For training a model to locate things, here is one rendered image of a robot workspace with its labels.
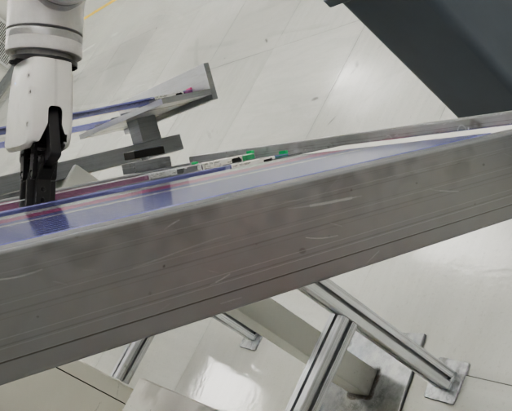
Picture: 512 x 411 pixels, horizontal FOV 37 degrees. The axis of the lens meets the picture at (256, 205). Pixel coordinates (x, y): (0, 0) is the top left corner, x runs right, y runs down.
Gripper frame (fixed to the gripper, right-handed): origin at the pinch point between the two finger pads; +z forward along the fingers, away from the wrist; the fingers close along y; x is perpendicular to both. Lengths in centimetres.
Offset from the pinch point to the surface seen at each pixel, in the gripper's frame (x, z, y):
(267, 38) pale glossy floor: 155, -82, -191
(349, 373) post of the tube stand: 81, 32, -41
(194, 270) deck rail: -6.1, 5.2, 49.0
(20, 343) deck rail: -15, 9, 49
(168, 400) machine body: 22.2, 26.4, -9.7
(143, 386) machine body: 22.4, 26.0, -18.2
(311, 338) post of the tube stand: 70, 24, -41
